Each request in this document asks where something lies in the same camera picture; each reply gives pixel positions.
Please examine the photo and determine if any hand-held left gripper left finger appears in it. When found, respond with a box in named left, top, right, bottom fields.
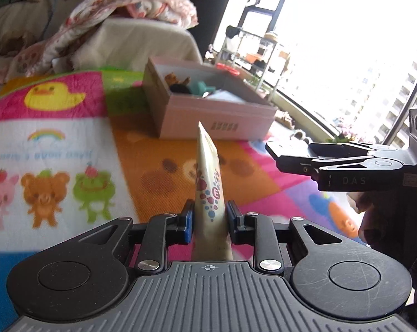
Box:
left=75, top=199, right=195, bottom=274

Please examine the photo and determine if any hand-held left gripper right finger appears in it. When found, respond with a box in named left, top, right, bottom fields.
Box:
left=227, top=201, right=368, bottom=275

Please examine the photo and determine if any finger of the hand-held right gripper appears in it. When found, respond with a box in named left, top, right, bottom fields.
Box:
left=265, top=141, right=409, bottom=162
left=276, top=155, right=404, bottom=192

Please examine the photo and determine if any cream cosmetic tube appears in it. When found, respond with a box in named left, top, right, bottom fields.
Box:
left=191, top=122, right=234, bottom=261

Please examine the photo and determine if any pink cardboard box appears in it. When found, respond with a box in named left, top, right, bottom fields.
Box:
left=142, top=56, right=278, bottom=139

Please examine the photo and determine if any teal plastic holder tool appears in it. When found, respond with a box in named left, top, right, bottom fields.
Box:
left=191, top=80, right=218, bottom=98

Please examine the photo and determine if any person's right hand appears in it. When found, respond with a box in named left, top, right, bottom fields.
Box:
left=347, top=192, right=379, bottom=247

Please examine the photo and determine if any potted pink flower plant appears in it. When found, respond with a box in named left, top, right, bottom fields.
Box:
left=326, top=118, right=364, bottom=144

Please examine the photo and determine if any metal balcony rack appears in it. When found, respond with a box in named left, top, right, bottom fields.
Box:
left=215, top=26, right=292, bottom=101

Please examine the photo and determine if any red basin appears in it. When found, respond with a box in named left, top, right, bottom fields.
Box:
left=213, top=63, right=240, bottom=76

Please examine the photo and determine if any colourful printed blanket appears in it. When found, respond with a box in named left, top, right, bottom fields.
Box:
left=0, top=69, right=368, bottom=315

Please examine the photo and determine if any brown bear figurine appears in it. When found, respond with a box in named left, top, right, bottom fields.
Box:
left=164, top=72, right=192, bottom=87

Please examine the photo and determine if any beige covered sofa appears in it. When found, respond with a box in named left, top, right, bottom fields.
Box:
left=0, top=0, right=204, bottom=87

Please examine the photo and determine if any floral pink blanket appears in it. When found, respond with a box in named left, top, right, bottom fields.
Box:
left=0, top=0, right=199, bottom=85

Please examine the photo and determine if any black window frame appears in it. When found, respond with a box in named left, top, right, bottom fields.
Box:
left=208, top=0, right=417, bottom=146

